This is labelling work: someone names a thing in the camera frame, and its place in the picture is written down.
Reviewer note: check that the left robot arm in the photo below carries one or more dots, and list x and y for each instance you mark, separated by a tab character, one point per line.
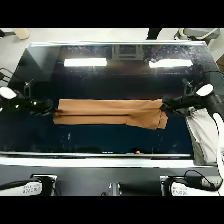
20	103

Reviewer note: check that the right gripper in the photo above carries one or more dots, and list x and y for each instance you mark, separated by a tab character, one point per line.
171	104

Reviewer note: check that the person's legs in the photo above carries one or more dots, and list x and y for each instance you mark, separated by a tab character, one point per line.
154	33

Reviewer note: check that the light grey garment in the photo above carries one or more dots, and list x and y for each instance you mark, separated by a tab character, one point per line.
205	133

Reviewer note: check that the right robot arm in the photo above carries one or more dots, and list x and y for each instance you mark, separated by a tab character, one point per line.
200	98

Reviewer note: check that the grey chair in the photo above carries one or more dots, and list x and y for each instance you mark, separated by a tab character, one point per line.
196	33

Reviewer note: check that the brown shirt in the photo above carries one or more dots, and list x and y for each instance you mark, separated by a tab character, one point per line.
110	111

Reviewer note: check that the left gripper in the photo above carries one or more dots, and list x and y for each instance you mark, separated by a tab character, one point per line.
42	106

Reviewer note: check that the silver frame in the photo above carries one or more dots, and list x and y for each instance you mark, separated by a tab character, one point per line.
100	162

